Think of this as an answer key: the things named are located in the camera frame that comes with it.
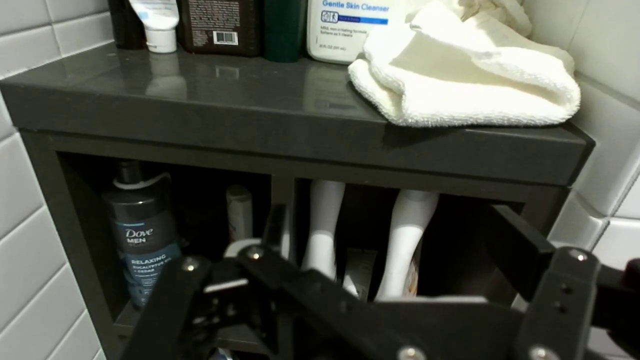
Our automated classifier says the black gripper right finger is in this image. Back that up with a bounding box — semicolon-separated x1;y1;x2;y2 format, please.
494;206;600;360

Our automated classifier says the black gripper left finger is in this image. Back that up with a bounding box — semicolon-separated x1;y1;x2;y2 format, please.
119;256;209;360

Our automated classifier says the grey Dove bottle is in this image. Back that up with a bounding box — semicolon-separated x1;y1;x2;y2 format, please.
103;160;182;309

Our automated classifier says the small white roll-on bottle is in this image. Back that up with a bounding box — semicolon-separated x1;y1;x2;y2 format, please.
224;185;253;256

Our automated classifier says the dark grey shelf unit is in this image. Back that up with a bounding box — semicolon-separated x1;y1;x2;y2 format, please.
2;47;591;360

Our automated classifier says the black bottle far left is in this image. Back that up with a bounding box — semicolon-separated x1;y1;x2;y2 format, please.
108;0;143;50

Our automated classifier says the dark green tall bottle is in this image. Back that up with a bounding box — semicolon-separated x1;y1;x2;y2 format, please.
262;0;306;62

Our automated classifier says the white pump lotion bottle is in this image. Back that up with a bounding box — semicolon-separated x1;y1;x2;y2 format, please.
306;0;424;64

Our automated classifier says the white folded towel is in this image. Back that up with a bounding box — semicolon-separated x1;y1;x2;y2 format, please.
348;0;581;128

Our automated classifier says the white squeeze tube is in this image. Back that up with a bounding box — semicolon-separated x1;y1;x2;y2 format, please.
127;0;179;54

